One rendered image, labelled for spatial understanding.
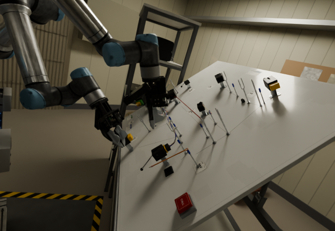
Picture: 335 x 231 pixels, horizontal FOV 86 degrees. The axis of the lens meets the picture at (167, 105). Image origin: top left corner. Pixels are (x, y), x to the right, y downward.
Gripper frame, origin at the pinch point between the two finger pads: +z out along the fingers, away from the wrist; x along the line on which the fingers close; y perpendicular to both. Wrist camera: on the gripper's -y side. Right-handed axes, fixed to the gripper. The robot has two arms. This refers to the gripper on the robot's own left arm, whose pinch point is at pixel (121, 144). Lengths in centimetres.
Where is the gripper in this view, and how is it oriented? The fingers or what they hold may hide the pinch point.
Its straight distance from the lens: 80.6
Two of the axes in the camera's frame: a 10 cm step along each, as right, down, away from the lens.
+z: 5.1, 8.6, 0.5
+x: 6.0, -4.0, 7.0
